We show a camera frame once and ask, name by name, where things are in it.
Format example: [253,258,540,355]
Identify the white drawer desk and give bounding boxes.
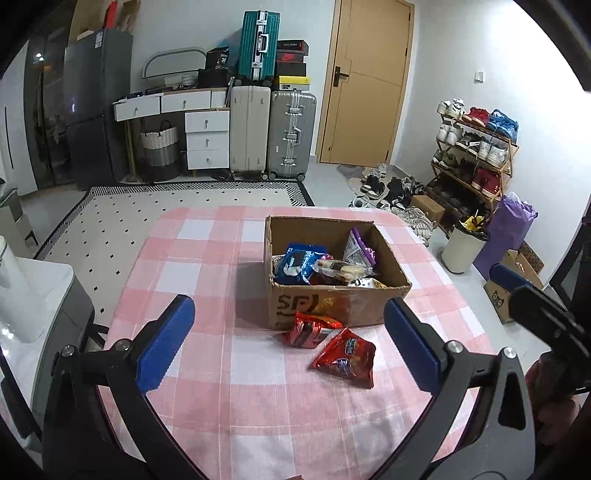
[113,88,229,170]

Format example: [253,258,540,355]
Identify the woven laundry basket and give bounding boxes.
[140,120,181,182]

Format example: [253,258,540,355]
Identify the red chip bag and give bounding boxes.
[310,328,377,389]

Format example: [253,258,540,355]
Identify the wooden shoe rack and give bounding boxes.
[427,98,519,235]

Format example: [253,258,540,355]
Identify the wooden door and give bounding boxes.
[315,1,415,167]

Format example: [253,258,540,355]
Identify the beige suitcase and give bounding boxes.
[229,86,271,177]

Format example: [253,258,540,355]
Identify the red black snack pack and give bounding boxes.
[283,311,344,349]

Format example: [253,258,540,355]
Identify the dark refrigerator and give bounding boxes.
[63,29,132,190]

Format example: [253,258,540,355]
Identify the white trash bin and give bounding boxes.
[441,223,490,274]

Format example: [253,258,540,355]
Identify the open cardboard box on floor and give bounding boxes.
[484,250,544,325]

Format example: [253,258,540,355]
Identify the small brown box on floor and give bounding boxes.
[411,195,445,223]

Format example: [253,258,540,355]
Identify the stack of shoe boxes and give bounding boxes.
[273,40,311,91]

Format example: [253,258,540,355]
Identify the dotted white rug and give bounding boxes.
[35,181,314,327]

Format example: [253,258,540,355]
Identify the silver suitcase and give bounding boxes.
[266,90,317,181]

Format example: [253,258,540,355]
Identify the person's right hand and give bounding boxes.
[525,351,580,446]

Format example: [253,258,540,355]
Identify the teal suitcase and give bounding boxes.
[238,10,280,86]

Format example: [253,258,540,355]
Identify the white kettle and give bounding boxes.
[0,237,46,343]

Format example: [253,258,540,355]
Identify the clear biscuit packet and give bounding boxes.
[312,259,373,284]

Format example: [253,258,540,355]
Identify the blue oreo cookie pack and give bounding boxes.
[274,243,328,285]

